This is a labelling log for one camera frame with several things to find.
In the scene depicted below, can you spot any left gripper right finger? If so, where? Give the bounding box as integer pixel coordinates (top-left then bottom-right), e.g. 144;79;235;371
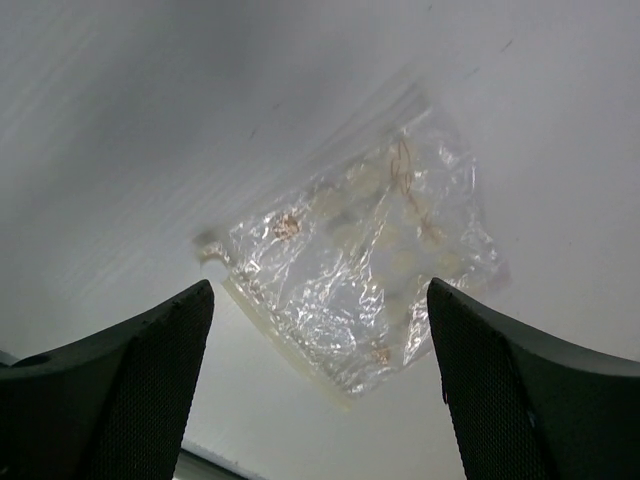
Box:
427;279;639;479

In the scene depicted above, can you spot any clear zip top bag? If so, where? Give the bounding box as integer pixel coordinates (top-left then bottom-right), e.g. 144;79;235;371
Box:
195;85;509;404

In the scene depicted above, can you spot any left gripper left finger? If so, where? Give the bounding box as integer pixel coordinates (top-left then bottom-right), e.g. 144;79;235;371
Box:
1;280;214;479

